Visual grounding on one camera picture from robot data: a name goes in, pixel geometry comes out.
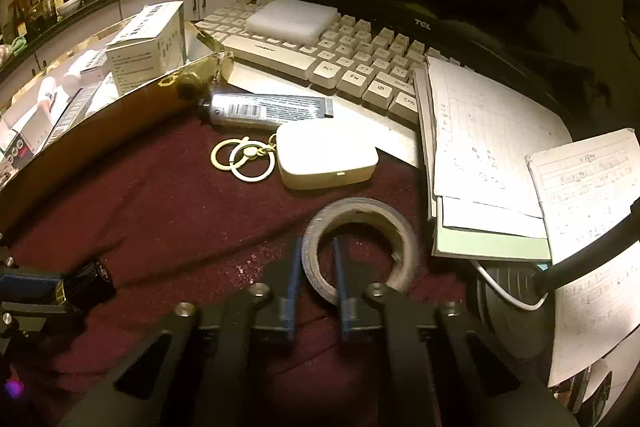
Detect gold tray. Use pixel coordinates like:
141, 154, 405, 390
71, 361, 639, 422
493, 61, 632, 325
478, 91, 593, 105
0, 14, 236, 233

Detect stack of paper notebooks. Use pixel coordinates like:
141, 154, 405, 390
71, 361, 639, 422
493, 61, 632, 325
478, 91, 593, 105
412, 54, 573, 264

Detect white base cabinets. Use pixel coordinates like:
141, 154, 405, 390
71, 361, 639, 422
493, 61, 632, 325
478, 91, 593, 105
0, 0, 211, 108

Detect small white bottle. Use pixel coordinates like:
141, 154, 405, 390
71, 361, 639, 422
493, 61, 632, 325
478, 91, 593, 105
35, 76, 58, 115

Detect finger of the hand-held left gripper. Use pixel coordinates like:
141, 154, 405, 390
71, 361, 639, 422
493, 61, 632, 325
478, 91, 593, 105
0, 304, 83, 350
0, 234, 65, 305

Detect dark tape roll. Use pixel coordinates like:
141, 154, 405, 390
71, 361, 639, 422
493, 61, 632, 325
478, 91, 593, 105
301, 196, 420, 307

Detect grey ointment tube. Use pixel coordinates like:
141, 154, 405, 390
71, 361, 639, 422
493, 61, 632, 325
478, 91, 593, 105
199, 92, 335, 130

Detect black key fob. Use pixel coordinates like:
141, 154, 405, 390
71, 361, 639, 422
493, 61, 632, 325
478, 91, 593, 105
54, 258, 117, 308

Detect black desk lamp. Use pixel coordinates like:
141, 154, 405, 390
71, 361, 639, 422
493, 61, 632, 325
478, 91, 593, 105
475, 0, 640, 360

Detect grey striped slim box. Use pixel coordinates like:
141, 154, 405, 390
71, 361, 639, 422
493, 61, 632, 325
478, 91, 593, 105
47, 82, 108, 142

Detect white carton with barcode label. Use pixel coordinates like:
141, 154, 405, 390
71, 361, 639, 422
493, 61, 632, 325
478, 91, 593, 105
106, 1, 187, 96

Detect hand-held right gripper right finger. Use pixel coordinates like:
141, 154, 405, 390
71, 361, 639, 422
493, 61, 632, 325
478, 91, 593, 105
331, 237, 579, 427

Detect white box with blue print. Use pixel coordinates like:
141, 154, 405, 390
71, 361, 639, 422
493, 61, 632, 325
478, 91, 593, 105
65, 48, 113, 82

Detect beige keyboard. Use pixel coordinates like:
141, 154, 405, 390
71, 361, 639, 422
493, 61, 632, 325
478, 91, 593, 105
194, 0, 476, 125

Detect white foam block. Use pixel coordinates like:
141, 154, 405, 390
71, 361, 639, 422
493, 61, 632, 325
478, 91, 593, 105
245, 0, 338, 45

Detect white box with red print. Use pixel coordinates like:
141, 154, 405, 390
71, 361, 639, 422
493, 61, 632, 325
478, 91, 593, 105
0, 127, 36, 172

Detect handwritten paper sheet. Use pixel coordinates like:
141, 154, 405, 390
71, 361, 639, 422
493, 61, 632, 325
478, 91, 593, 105
525, 128, 640, 389

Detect white cable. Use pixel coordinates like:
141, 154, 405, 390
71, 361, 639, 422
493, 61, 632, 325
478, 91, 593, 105
470, 259, 548, 312

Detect white case with key rings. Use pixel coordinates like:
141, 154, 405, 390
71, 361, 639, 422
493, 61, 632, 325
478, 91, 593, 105
210, 121, 379, 192

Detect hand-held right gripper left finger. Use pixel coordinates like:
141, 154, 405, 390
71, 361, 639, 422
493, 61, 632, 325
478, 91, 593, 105
57, 236, 304, 427

